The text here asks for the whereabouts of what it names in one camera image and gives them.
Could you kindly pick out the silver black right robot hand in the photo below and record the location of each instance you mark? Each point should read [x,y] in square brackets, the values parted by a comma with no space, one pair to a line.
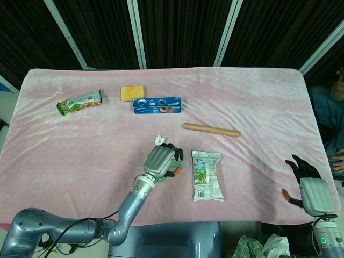
[317,193]

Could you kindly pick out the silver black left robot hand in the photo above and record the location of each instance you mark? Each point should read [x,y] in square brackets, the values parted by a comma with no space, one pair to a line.
[158,160]

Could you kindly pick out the grey-green scrub brush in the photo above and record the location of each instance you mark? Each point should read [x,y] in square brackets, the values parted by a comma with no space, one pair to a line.
[184,162]

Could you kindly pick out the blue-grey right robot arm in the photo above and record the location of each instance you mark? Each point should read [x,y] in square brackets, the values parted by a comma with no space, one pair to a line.
[326,236]

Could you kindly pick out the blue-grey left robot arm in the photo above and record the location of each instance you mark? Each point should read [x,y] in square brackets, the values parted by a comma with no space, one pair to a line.
[131,207]

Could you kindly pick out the crumpled white paper ball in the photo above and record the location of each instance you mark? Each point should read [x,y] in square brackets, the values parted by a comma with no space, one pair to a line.
[160,139]

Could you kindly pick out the white green snack bag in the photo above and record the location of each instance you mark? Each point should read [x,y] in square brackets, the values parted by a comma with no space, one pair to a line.
[207,177]

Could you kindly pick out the blue Oreo cookie box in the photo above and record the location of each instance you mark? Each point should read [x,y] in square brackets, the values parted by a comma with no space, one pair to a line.
[156,105]

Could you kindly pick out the wooden rolling pin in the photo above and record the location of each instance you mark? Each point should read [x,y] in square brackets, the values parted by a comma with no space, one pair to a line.
[209,129]

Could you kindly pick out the white plastic bag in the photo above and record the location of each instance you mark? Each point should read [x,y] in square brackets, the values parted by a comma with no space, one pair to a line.
[276,246]

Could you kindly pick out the yellow sponge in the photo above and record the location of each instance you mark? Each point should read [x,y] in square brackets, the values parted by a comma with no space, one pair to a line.
[131,92]

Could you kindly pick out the pink velvet tablecloth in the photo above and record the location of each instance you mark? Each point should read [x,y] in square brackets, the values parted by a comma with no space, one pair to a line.
[242,174]

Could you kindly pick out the blue-grey robot torso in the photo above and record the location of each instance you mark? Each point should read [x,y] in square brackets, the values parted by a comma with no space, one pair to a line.
[166,239]

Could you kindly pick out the seated person in jeans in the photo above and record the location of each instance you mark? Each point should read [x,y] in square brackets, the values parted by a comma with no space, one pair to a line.
[326,113]

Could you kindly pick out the green checkered cloth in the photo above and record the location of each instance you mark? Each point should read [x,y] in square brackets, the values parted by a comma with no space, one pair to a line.
[248,248]

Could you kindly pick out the green orange snack packet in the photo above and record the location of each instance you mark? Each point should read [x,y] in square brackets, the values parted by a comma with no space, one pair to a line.
[78,103]

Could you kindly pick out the white blue panel edge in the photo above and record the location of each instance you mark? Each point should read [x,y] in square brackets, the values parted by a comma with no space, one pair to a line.
[6,86]

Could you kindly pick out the white partition post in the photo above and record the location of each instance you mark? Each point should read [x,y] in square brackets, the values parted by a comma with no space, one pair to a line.
[322,50]
[228,32]
[137,35]
[66,35]

